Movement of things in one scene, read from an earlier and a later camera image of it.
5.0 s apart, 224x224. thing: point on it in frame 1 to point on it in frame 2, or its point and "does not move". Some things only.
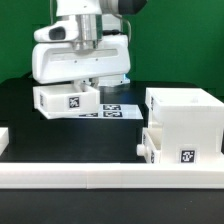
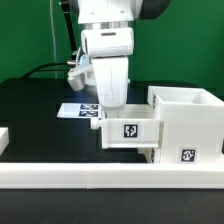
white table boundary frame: x=106 y=175 does not move
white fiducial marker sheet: x=115 y=111 to x=81 y=110
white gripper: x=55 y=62 to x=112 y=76
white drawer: x=64 y=101 to x=127 y=129
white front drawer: x=151 y=146 does not move
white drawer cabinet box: x=190 y=124 does not move
